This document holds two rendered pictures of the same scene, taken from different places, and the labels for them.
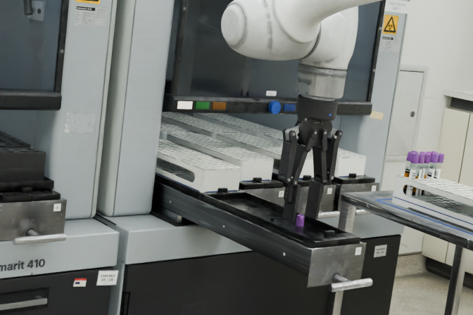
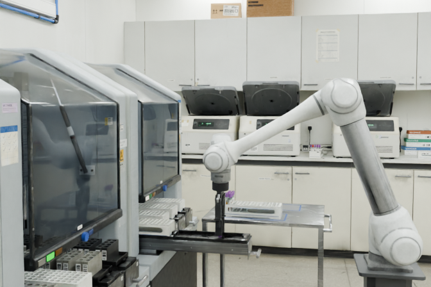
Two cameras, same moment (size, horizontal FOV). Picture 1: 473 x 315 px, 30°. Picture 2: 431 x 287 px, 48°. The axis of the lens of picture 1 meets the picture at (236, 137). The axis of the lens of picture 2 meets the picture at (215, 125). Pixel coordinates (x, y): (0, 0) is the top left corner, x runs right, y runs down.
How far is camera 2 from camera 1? 1.25 m
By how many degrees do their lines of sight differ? 40
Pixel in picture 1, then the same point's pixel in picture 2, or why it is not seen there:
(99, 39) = (124, 177)
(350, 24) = not seen: hidden behind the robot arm
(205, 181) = (169, 230)
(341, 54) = not seen: hidden behind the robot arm
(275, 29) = (229, 159)
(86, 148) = (124, 231)
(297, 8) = (236, 150)
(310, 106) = (222, 186)
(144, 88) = (135, 195)
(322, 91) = (227, 179)
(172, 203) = (151, 245)
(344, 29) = not seen: hidden behind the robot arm
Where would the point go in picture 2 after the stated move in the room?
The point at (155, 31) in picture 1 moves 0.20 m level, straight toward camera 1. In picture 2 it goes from (135, 166) to (165, 172)
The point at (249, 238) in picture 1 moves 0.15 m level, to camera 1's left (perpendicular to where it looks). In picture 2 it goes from (209, 248) to (180, 255)
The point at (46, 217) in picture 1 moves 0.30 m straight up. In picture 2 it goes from (135, 270) to (135, 191)
